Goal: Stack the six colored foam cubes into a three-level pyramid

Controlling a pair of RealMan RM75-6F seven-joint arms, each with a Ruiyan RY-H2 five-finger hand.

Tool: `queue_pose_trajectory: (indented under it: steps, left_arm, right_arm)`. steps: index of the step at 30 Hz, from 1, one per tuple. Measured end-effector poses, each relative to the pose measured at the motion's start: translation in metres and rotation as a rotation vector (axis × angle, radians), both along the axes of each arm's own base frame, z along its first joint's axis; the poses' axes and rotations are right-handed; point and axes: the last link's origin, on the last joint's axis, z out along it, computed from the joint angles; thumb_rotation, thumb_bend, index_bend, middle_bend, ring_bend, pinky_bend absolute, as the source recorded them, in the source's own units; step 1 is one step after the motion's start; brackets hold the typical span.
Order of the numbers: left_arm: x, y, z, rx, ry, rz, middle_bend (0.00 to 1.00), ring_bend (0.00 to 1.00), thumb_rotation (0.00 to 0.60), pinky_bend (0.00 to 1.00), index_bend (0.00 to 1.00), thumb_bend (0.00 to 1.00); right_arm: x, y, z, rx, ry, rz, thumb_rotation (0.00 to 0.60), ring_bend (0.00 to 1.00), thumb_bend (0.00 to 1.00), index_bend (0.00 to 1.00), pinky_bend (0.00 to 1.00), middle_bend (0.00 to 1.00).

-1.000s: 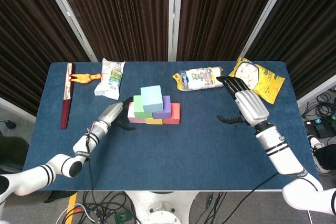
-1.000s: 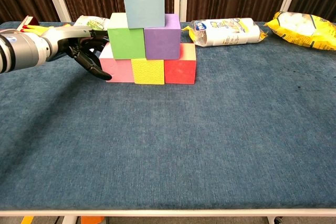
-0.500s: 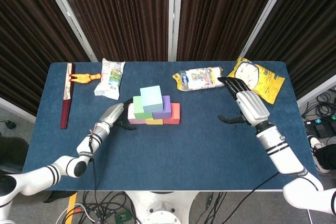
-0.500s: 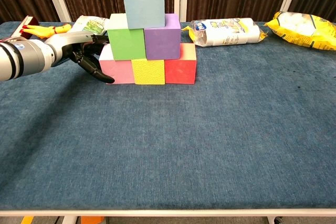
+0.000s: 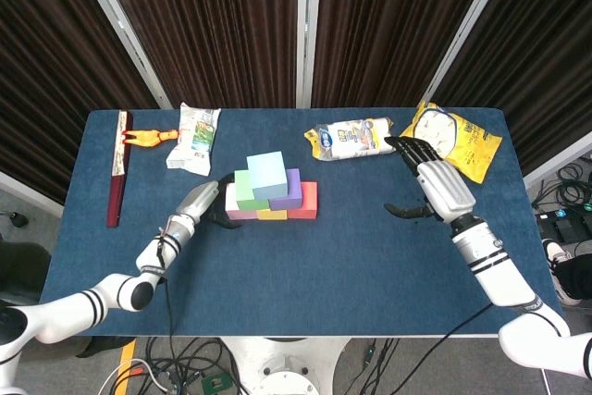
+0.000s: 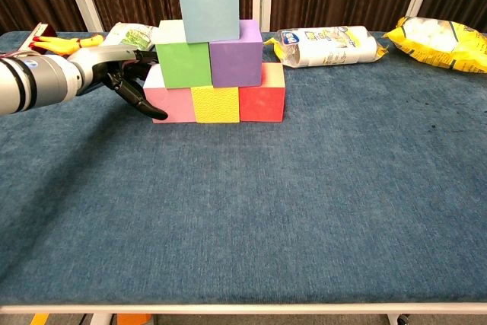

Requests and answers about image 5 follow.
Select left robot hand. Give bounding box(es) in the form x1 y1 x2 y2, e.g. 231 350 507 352
174 172 242 230

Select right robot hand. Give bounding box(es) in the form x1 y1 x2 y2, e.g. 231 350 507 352
383 135 477 224

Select pink cube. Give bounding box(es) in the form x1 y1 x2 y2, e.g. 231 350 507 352
224 181 258 221

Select green cube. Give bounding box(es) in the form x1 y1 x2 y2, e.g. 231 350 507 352
234 169 270 211

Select yellow cube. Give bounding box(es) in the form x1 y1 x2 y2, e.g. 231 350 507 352
255 208 289 222

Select light blue cube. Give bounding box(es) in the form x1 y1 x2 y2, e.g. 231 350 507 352
246 151 290 202

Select purple cube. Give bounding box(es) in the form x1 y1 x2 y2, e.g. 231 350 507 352
268 167 303 211

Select red cube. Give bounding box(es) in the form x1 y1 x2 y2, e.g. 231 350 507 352
286 180 319 221

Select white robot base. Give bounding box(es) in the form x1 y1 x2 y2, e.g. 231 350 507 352
216 337 357 395

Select yellow bag of cotton balls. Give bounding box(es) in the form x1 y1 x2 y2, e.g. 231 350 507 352
397 100 504 185

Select white green snack bag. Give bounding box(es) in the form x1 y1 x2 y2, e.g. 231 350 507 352
165 102 222 178

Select yellow rubber chicken toy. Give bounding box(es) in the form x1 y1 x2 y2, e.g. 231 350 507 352
120 129 180 150

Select long dark red box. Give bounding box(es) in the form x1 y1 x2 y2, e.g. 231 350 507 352
105 110 135 228

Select clear wrapped snack pack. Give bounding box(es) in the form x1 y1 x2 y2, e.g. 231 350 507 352
303 117 402 163

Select blue table mat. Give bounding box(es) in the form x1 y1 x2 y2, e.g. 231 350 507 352
39 107 565 339

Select white sneaker with black stripes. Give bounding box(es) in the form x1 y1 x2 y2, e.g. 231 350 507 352
540 237 574 276

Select person leg in dark trousers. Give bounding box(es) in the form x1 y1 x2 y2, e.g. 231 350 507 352
552 253 592 306

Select yellow floor tape strip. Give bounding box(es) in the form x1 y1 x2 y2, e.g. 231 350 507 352
118 338 139 371

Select dark brown pleated curtain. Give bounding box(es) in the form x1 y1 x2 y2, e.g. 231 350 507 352
0 0 161 204
94 0 301 109
312 0 500 109
433 0 592 174

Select green circuit board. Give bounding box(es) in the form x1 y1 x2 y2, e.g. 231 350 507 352
202 374 231 395

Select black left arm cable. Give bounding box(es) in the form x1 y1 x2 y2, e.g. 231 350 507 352
154 237 177 359

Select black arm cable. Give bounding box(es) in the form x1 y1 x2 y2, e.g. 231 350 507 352
397 302 494 377
154 237 177 359

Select white partition frame rail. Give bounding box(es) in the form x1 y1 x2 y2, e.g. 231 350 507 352
522 130 592 189
0 170 64 218

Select black coiled cables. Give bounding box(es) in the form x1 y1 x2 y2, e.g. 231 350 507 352
531 154 592 211

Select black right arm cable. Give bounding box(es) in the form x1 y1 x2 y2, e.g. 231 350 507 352
397 302 494 377

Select black floor cable tangle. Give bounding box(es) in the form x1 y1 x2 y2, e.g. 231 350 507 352
138 337 246 395

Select white partition frame post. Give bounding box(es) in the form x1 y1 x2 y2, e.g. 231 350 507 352
68 0 175 110
423 0 518 101
295 0 324 108

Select black cable with green light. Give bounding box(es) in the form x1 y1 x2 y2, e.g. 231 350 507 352
358 338 401 395

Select white floor cable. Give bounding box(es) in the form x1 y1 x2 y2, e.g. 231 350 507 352
96 357 175 395

